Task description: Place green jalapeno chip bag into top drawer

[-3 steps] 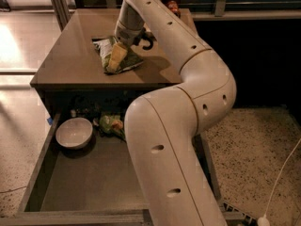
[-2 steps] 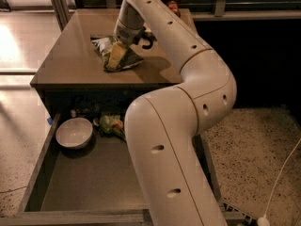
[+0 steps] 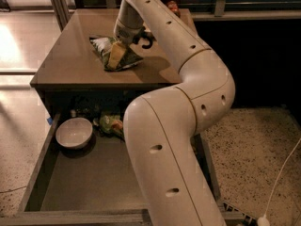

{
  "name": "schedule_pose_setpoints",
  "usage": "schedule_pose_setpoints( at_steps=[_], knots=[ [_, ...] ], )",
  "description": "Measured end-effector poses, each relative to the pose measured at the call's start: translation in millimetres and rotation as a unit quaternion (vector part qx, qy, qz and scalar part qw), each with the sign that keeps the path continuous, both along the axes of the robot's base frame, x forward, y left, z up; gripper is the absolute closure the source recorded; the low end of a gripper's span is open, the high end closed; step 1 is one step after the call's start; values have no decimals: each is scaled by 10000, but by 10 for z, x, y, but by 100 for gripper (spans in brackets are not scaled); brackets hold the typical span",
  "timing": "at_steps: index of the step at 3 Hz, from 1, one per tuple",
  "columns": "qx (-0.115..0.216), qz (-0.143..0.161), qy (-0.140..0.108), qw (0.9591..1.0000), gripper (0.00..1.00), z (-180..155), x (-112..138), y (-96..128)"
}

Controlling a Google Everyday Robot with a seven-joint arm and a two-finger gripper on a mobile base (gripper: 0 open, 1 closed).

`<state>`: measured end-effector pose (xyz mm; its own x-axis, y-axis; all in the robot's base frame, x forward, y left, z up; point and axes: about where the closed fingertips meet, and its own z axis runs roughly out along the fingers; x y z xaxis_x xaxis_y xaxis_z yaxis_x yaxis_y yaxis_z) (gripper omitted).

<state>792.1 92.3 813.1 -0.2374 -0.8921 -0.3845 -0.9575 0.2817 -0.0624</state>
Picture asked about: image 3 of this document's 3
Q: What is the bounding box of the white bowl in drawer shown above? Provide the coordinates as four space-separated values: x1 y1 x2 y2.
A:
55 118 93 150

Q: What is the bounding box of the white cable plug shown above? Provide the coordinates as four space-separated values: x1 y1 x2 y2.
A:
257 215 270 226

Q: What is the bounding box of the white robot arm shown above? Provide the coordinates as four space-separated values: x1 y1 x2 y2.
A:
114 0 235 226

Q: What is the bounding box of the open grey top drawer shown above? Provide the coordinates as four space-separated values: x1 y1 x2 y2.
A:
0 108 244 226

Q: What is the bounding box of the grey cabinet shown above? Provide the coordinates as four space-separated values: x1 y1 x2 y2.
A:
29 8 201 118

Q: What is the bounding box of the orange soda can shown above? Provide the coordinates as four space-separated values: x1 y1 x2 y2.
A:
166 1 181 17

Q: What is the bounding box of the green snack bag in drawer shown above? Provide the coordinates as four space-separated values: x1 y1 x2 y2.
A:
99 113 124 139

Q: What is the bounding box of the white cable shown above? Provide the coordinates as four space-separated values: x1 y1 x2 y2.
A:
263 137 301 217

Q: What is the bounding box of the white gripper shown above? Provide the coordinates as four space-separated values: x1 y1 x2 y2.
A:
108 20 153 70

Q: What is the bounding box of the green jalapeno chip bag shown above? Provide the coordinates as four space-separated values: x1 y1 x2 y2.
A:
89 37 143 72

